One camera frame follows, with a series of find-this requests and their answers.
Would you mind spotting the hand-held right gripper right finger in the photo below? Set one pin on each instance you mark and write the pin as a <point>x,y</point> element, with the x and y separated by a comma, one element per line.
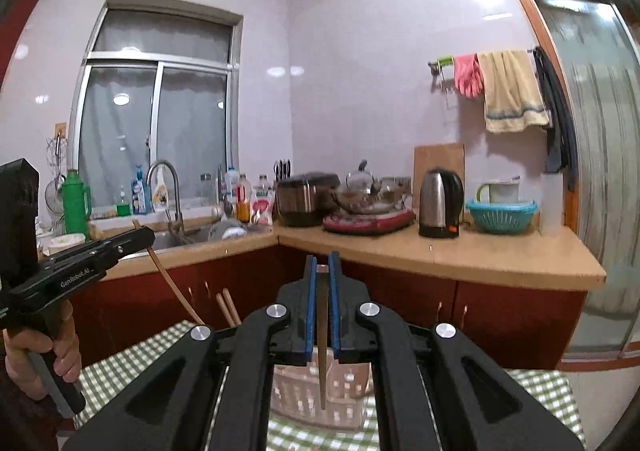
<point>334,311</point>

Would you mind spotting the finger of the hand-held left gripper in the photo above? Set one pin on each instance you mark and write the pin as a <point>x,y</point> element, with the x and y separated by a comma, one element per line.
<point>135,243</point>

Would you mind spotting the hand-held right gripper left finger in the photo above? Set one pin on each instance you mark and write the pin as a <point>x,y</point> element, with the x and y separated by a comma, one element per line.
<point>311,301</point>

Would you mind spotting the pink perforated plastic utensil basket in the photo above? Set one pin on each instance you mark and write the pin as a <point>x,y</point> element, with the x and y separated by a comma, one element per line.
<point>300,396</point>

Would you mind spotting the person's left hand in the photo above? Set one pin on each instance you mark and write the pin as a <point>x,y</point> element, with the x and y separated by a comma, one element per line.
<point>25,366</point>

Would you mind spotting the stainless steel sink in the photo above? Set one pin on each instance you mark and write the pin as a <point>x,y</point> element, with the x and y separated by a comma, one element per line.
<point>165,241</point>

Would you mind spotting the small green liquid bottle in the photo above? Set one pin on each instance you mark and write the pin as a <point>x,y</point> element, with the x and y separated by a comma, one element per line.
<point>123,207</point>

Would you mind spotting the white ceramic bowl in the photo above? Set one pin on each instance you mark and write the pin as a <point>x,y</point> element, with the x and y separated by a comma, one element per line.
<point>62,243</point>

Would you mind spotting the blue dish soap bottle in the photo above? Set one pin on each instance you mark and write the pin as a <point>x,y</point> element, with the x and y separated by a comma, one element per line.
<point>140,193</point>

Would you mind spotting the green plastic thermos jug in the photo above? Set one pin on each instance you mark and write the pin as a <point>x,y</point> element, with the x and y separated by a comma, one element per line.
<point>75,211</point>

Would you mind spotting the white spray cleaner bottle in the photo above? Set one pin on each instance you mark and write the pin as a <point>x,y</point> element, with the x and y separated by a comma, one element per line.
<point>160,193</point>

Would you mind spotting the steel kitchen faucet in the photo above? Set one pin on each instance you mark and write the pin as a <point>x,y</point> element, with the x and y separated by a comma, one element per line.
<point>175,191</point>

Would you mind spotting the hanging metal utensil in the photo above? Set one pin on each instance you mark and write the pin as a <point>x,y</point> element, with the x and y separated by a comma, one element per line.
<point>58,151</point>

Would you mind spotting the small glass jar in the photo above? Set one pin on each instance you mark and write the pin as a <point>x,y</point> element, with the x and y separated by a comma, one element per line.
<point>205,186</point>

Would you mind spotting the dishes in sink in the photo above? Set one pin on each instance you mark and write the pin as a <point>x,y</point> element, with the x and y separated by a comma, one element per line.
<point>227,231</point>

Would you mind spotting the red induction cooker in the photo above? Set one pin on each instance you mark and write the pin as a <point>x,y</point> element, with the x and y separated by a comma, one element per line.
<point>370,222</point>

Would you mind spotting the dark rice cooker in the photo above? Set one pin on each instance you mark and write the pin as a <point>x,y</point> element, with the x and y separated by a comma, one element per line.
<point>305,201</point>

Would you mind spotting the pink and white pouch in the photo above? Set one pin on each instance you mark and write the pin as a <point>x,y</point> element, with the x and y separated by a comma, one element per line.
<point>262,210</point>

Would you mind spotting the aluminium sliding window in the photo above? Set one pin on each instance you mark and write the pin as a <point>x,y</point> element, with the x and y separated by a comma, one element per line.
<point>120,141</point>

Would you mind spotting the white bottle with blue cap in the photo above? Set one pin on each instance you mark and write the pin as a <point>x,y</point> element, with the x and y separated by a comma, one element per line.
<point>231,183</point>

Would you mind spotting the orange cooking oil bottle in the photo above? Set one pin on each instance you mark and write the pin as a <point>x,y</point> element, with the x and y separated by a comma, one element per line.
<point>243,206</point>

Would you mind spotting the white bottle with green label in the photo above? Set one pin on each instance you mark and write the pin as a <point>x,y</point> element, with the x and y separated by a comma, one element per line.
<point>263,186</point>

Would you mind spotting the glass wok lid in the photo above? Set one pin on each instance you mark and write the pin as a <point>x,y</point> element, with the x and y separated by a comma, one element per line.
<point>365,183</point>

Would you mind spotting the steel electric kettle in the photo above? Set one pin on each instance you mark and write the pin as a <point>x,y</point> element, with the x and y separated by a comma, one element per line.
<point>440,203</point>

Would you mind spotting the beige kitchen countertop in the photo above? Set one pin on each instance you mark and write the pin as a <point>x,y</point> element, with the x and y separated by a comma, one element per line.
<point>475,256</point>

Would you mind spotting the red-brown kitchen cabinets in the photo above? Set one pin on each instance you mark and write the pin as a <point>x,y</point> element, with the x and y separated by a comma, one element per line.
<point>510,316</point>

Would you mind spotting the wooden cutting board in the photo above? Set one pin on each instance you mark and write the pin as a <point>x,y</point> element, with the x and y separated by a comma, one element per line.
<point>437,156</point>

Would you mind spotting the teal plastic colander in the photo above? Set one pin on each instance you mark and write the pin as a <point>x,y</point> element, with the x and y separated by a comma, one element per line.
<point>502,218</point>

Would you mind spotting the green checkered tablecloth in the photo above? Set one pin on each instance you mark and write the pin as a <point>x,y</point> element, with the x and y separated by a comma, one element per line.
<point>540,396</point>

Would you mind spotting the white translucent plastic container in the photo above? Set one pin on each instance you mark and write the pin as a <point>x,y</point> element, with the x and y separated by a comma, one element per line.
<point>551,206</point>

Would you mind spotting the pink rubber gloves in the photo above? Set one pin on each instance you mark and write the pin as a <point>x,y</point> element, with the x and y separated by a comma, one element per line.
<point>468,76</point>

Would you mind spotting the beige striped towel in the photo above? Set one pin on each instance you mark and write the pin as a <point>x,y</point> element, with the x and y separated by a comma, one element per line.
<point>510,91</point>

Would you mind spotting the dark grey hanging cloth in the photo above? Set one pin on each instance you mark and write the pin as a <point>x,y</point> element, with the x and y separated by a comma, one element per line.
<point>557,131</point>

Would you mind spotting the frosted glass sliding door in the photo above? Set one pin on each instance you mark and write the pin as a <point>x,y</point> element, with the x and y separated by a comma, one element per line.
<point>600,181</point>

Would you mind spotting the metal wall towel rail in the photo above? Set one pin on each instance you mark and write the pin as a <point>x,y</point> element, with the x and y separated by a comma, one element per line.
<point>440,63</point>

